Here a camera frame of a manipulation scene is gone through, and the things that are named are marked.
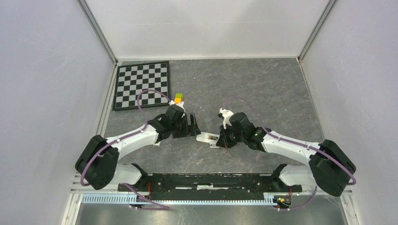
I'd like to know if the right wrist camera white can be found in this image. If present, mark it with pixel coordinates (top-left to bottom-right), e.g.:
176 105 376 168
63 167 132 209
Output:
218 108 234 129

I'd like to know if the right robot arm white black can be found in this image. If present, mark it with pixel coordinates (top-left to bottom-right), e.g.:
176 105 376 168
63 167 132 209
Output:
216 109 356 197

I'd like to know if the white remote control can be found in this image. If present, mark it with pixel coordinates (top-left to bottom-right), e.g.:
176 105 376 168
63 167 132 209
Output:
196 132 220 148

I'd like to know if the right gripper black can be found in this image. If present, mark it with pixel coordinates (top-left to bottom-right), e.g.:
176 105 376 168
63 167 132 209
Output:
217 122 246 149

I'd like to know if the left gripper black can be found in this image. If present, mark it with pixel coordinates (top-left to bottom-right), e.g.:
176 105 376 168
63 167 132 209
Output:
170 113 200 139

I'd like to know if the white cable duct comb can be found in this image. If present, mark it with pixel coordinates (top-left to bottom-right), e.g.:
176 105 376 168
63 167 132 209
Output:
82 194 277 206

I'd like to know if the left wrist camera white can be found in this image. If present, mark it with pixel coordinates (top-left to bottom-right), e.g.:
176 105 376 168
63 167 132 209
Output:
169 100 186 112

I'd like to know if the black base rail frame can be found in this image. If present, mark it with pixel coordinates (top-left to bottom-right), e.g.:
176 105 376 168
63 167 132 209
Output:
132 166 303 201

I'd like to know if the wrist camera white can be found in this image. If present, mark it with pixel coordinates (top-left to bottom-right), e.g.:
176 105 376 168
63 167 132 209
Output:
218 108 234 129
169 100 186 112

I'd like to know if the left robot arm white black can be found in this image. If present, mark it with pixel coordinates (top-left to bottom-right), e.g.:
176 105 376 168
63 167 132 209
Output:
75 103 201 191

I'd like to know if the green yellow orange brick stack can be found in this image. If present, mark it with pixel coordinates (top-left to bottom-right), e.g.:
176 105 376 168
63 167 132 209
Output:
174 93 184 104

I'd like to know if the black white chessboard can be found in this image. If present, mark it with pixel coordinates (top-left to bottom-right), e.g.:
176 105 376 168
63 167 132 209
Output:
112 61 171 111

